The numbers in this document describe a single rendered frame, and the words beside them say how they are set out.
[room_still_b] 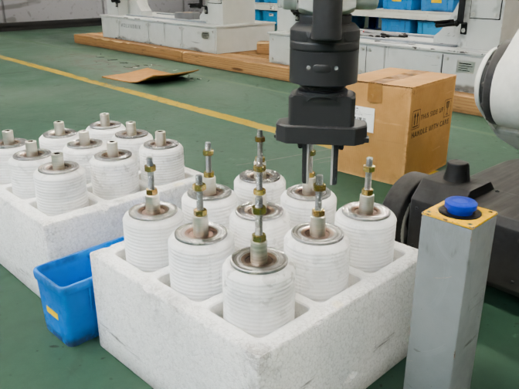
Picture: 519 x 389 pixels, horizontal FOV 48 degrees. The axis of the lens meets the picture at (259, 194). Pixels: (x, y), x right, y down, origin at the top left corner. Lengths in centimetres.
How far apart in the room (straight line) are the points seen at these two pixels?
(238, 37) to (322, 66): 352
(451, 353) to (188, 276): 37
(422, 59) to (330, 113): 228
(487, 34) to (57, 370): 239
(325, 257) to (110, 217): 51
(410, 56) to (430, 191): 189
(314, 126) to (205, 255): 23
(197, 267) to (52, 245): 39
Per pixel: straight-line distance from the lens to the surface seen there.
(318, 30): 70
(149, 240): 90
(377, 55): 317
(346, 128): 76
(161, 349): 89
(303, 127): 76
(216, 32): 411
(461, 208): 77
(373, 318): 89
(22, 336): 114
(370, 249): 90
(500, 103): 100
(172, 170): 127
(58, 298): 104
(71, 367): 104
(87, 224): 115
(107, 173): 120
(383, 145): 180
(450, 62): 294
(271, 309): 75
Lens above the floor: 60
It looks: 21 degrees down
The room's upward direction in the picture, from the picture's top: straight up
